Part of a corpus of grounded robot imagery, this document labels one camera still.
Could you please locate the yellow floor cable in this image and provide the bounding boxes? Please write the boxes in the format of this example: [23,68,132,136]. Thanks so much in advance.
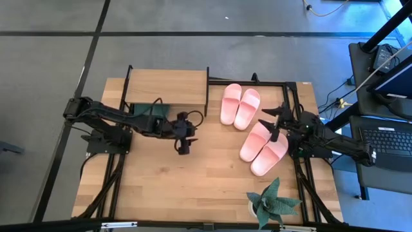
[302,0,350,18]

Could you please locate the black diagonal stand beam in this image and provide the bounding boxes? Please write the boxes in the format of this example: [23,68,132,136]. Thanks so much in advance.
[362,0,412,53]
[324,102,361,131]

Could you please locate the teal rubber slide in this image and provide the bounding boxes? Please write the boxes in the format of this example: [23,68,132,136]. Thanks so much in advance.
[133,103,153,119]
[151,103,172,119]

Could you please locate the black power adapter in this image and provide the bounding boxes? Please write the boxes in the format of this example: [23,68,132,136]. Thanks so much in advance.
[372,44,399,71]

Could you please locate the grey floor object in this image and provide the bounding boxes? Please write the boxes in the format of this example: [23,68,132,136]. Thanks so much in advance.
[0,140,25,155]

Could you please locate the black front crossbeam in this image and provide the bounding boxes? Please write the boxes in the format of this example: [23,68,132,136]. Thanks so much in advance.
[0,218,412,232]

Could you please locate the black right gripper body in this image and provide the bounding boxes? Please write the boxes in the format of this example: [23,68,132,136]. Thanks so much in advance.
[277,102,315,137]

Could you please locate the yellow plug power strip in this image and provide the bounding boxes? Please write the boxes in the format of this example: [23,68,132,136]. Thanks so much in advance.
[334,97,353,110]

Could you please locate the black table frame rails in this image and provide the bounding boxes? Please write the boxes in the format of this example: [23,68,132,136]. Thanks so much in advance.
[72,73,344,226]

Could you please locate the green potted plant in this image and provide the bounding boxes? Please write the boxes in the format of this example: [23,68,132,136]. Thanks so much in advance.
[246,176,303,231]

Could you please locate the black side desk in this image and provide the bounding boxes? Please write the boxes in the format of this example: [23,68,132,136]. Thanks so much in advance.
[348,41,412,196]

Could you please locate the black laptop keyboard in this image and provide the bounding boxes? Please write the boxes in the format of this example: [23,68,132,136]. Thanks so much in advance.
[358,124,412,172]

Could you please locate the pink rubber slide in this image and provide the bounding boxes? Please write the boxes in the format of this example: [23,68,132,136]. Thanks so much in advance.
[233,88,261,131]
[239,121,274,163]
[250,132,290,178]
[220,82,243,126]

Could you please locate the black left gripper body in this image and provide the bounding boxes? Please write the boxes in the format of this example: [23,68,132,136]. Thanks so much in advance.
[172,111,198,140]

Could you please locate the dark desk monitor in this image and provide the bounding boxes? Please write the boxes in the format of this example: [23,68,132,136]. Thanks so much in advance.
[366,61,412,101]

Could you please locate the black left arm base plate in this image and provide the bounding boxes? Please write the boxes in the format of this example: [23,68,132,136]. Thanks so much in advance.
[80,128,133,155]

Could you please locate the wooden shelf with black frame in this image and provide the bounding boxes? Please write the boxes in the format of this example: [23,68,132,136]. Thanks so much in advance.
[120,64,212,119]

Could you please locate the silver metal bracket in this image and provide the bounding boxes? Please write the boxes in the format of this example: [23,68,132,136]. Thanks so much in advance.
[279,225,318,232]
[100,221,138,230]

